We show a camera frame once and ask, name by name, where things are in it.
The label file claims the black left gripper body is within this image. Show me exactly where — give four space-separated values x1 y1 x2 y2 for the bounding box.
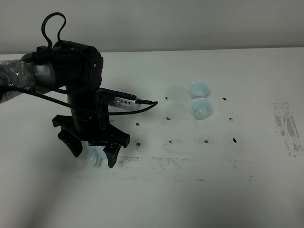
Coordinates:
52 90 130 148

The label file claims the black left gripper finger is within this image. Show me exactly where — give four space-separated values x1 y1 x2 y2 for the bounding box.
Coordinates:
103 144 122 168
58 130 83 157

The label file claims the light blue porcelain teapot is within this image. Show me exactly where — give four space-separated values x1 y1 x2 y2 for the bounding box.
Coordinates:
86 145 107 168

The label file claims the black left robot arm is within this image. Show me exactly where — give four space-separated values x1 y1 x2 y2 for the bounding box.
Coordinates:
0 41 137 168

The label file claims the near blue porcelain teacup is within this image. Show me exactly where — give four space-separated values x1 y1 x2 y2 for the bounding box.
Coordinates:
190 97 213 120

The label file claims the blue porcelain teacup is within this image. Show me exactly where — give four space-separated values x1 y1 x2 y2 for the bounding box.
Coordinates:
188 80 210 99
190 97 213 120

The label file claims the far blue porcelain teacup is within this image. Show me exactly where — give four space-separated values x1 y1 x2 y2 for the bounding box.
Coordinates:
188 80 210 99

